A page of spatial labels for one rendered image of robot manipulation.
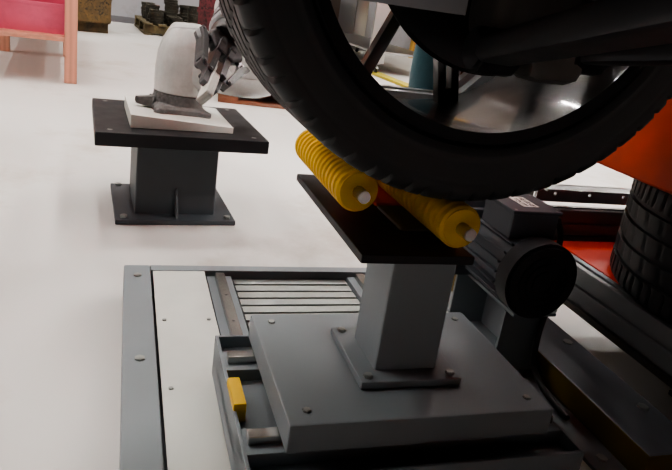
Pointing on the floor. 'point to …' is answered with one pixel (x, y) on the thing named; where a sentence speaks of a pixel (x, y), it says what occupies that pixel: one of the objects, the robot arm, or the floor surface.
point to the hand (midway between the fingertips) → (208, 87)
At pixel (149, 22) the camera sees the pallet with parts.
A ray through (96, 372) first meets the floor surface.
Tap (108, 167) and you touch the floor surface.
